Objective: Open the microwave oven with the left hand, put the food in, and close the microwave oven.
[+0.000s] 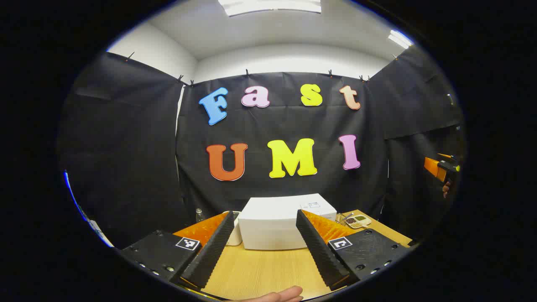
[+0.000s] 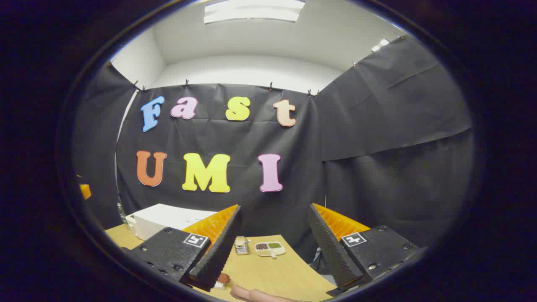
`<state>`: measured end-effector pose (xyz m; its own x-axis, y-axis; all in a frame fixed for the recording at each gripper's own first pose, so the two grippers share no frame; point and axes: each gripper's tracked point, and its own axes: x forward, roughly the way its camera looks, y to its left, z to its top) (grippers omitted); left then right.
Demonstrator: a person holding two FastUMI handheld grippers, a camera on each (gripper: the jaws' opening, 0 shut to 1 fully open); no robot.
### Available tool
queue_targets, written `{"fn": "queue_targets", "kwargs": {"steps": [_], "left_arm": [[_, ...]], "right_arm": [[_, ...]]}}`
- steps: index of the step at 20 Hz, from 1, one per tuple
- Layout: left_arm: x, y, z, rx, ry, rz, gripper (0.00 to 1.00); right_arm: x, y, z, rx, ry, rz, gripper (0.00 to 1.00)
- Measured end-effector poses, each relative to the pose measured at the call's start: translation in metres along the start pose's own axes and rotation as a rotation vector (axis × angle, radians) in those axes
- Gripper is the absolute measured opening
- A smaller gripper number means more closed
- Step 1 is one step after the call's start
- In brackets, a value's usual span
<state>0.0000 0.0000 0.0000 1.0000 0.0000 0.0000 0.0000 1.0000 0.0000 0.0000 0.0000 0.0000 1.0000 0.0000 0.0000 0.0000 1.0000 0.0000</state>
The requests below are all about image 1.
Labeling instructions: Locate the black backdrop cloth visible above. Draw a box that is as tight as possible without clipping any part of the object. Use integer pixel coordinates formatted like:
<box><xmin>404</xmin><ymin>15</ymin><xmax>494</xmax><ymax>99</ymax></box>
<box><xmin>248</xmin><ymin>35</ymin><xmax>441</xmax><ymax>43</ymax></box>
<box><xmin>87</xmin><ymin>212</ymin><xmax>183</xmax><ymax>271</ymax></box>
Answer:
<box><xmin>57</xmin><ymin>44</ymin><xmax>466</xmax><ymax>248</ymax></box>

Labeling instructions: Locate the row of black cloth clips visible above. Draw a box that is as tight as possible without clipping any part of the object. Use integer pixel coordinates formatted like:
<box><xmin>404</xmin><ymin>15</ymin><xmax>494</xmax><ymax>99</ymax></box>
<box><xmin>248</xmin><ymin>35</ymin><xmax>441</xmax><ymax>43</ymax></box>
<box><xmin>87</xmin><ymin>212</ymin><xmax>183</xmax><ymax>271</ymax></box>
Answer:
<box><xmin>124</xmin><ymin>51</ymin><xmax>399</xmax><ymax>89</ymax></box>

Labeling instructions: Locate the white divided snack tray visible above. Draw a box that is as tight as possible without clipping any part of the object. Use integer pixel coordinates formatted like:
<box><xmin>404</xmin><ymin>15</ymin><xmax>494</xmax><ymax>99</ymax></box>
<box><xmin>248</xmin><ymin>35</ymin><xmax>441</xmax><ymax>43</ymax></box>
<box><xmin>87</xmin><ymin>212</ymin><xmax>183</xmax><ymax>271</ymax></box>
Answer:
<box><xmin>345</xmin><ymin>215</ymin><xmax>372</xmax><ymax>229</ymax></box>

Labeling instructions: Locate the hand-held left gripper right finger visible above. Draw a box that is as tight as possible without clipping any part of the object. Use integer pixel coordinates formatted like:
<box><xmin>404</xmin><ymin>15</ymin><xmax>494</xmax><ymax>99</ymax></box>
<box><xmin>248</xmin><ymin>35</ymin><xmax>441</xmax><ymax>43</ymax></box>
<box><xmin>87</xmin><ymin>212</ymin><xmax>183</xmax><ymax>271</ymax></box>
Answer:
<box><xmin>295</xmin><ymin>209</ymin><xmax>411</xmax><ymax>292</ymax></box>

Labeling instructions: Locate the white microwave oven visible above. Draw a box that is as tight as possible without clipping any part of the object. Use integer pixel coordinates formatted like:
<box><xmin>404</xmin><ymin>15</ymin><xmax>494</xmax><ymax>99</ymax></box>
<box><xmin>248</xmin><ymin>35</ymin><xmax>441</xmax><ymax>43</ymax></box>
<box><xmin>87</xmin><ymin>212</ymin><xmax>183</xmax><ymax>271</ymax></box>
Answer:
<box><xmin>238</xmin><ymin>193</ymin><xmax>337</xmax><ymax>251</ymax></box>

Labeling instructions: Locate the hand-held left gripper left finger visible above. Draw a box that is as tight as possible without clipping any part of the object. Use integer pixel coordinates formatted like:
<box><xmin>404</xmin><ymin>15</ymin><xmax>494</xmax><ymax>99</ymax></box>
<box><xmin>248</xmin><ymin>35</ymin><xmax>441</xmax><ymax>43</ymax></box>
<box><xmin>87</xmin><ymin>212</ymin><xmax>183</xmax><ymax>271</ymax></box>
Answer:
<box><xmin>120</xmin><ymin>211</ymin><xmax>235</xmax><ymax>290</ymax></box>

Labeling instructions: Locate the small ceiling light panel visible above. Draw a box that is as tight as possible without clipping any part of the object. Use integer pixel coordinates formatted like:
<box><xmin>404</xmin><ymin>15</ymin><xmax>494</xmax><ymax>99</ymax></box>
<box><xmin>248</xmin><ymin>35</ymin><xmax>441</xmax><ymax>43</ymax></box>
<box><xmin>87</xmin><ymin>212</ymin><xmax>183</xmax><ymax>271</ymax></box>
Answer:
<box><xmin>388</xmin><ymin>29</ymin><xmax>414</xmax><ymax>49</ymax></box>

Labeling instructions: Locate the large ceiling light panel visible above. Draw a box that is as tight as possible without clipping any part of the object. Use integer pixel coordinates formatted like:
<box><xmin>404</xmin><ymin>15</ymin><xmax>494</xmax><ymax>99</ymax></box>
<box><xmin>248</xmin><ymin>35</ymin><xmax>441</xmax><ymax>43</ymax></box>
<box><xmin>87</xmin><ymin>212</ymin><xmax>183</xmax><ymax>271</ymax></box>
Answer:
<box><xmin>218</xmin><ymin>0</ymin><xmax>322</xmax><ymax>17</ymax></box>

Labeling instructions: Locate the white toaster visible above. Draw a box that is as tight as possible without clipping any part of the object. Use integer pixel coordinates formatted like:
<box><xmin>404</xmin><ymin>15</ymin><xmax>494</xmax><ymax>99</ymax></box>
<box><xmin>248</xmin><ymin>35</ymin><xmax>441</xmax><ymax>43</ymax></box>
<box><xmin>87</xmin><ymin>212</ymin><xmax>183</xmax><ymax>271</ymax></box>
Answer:
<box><xmin>222</xmin><ymin>211</ymin><xmax>243</xmax><ymax>246</ymax></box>

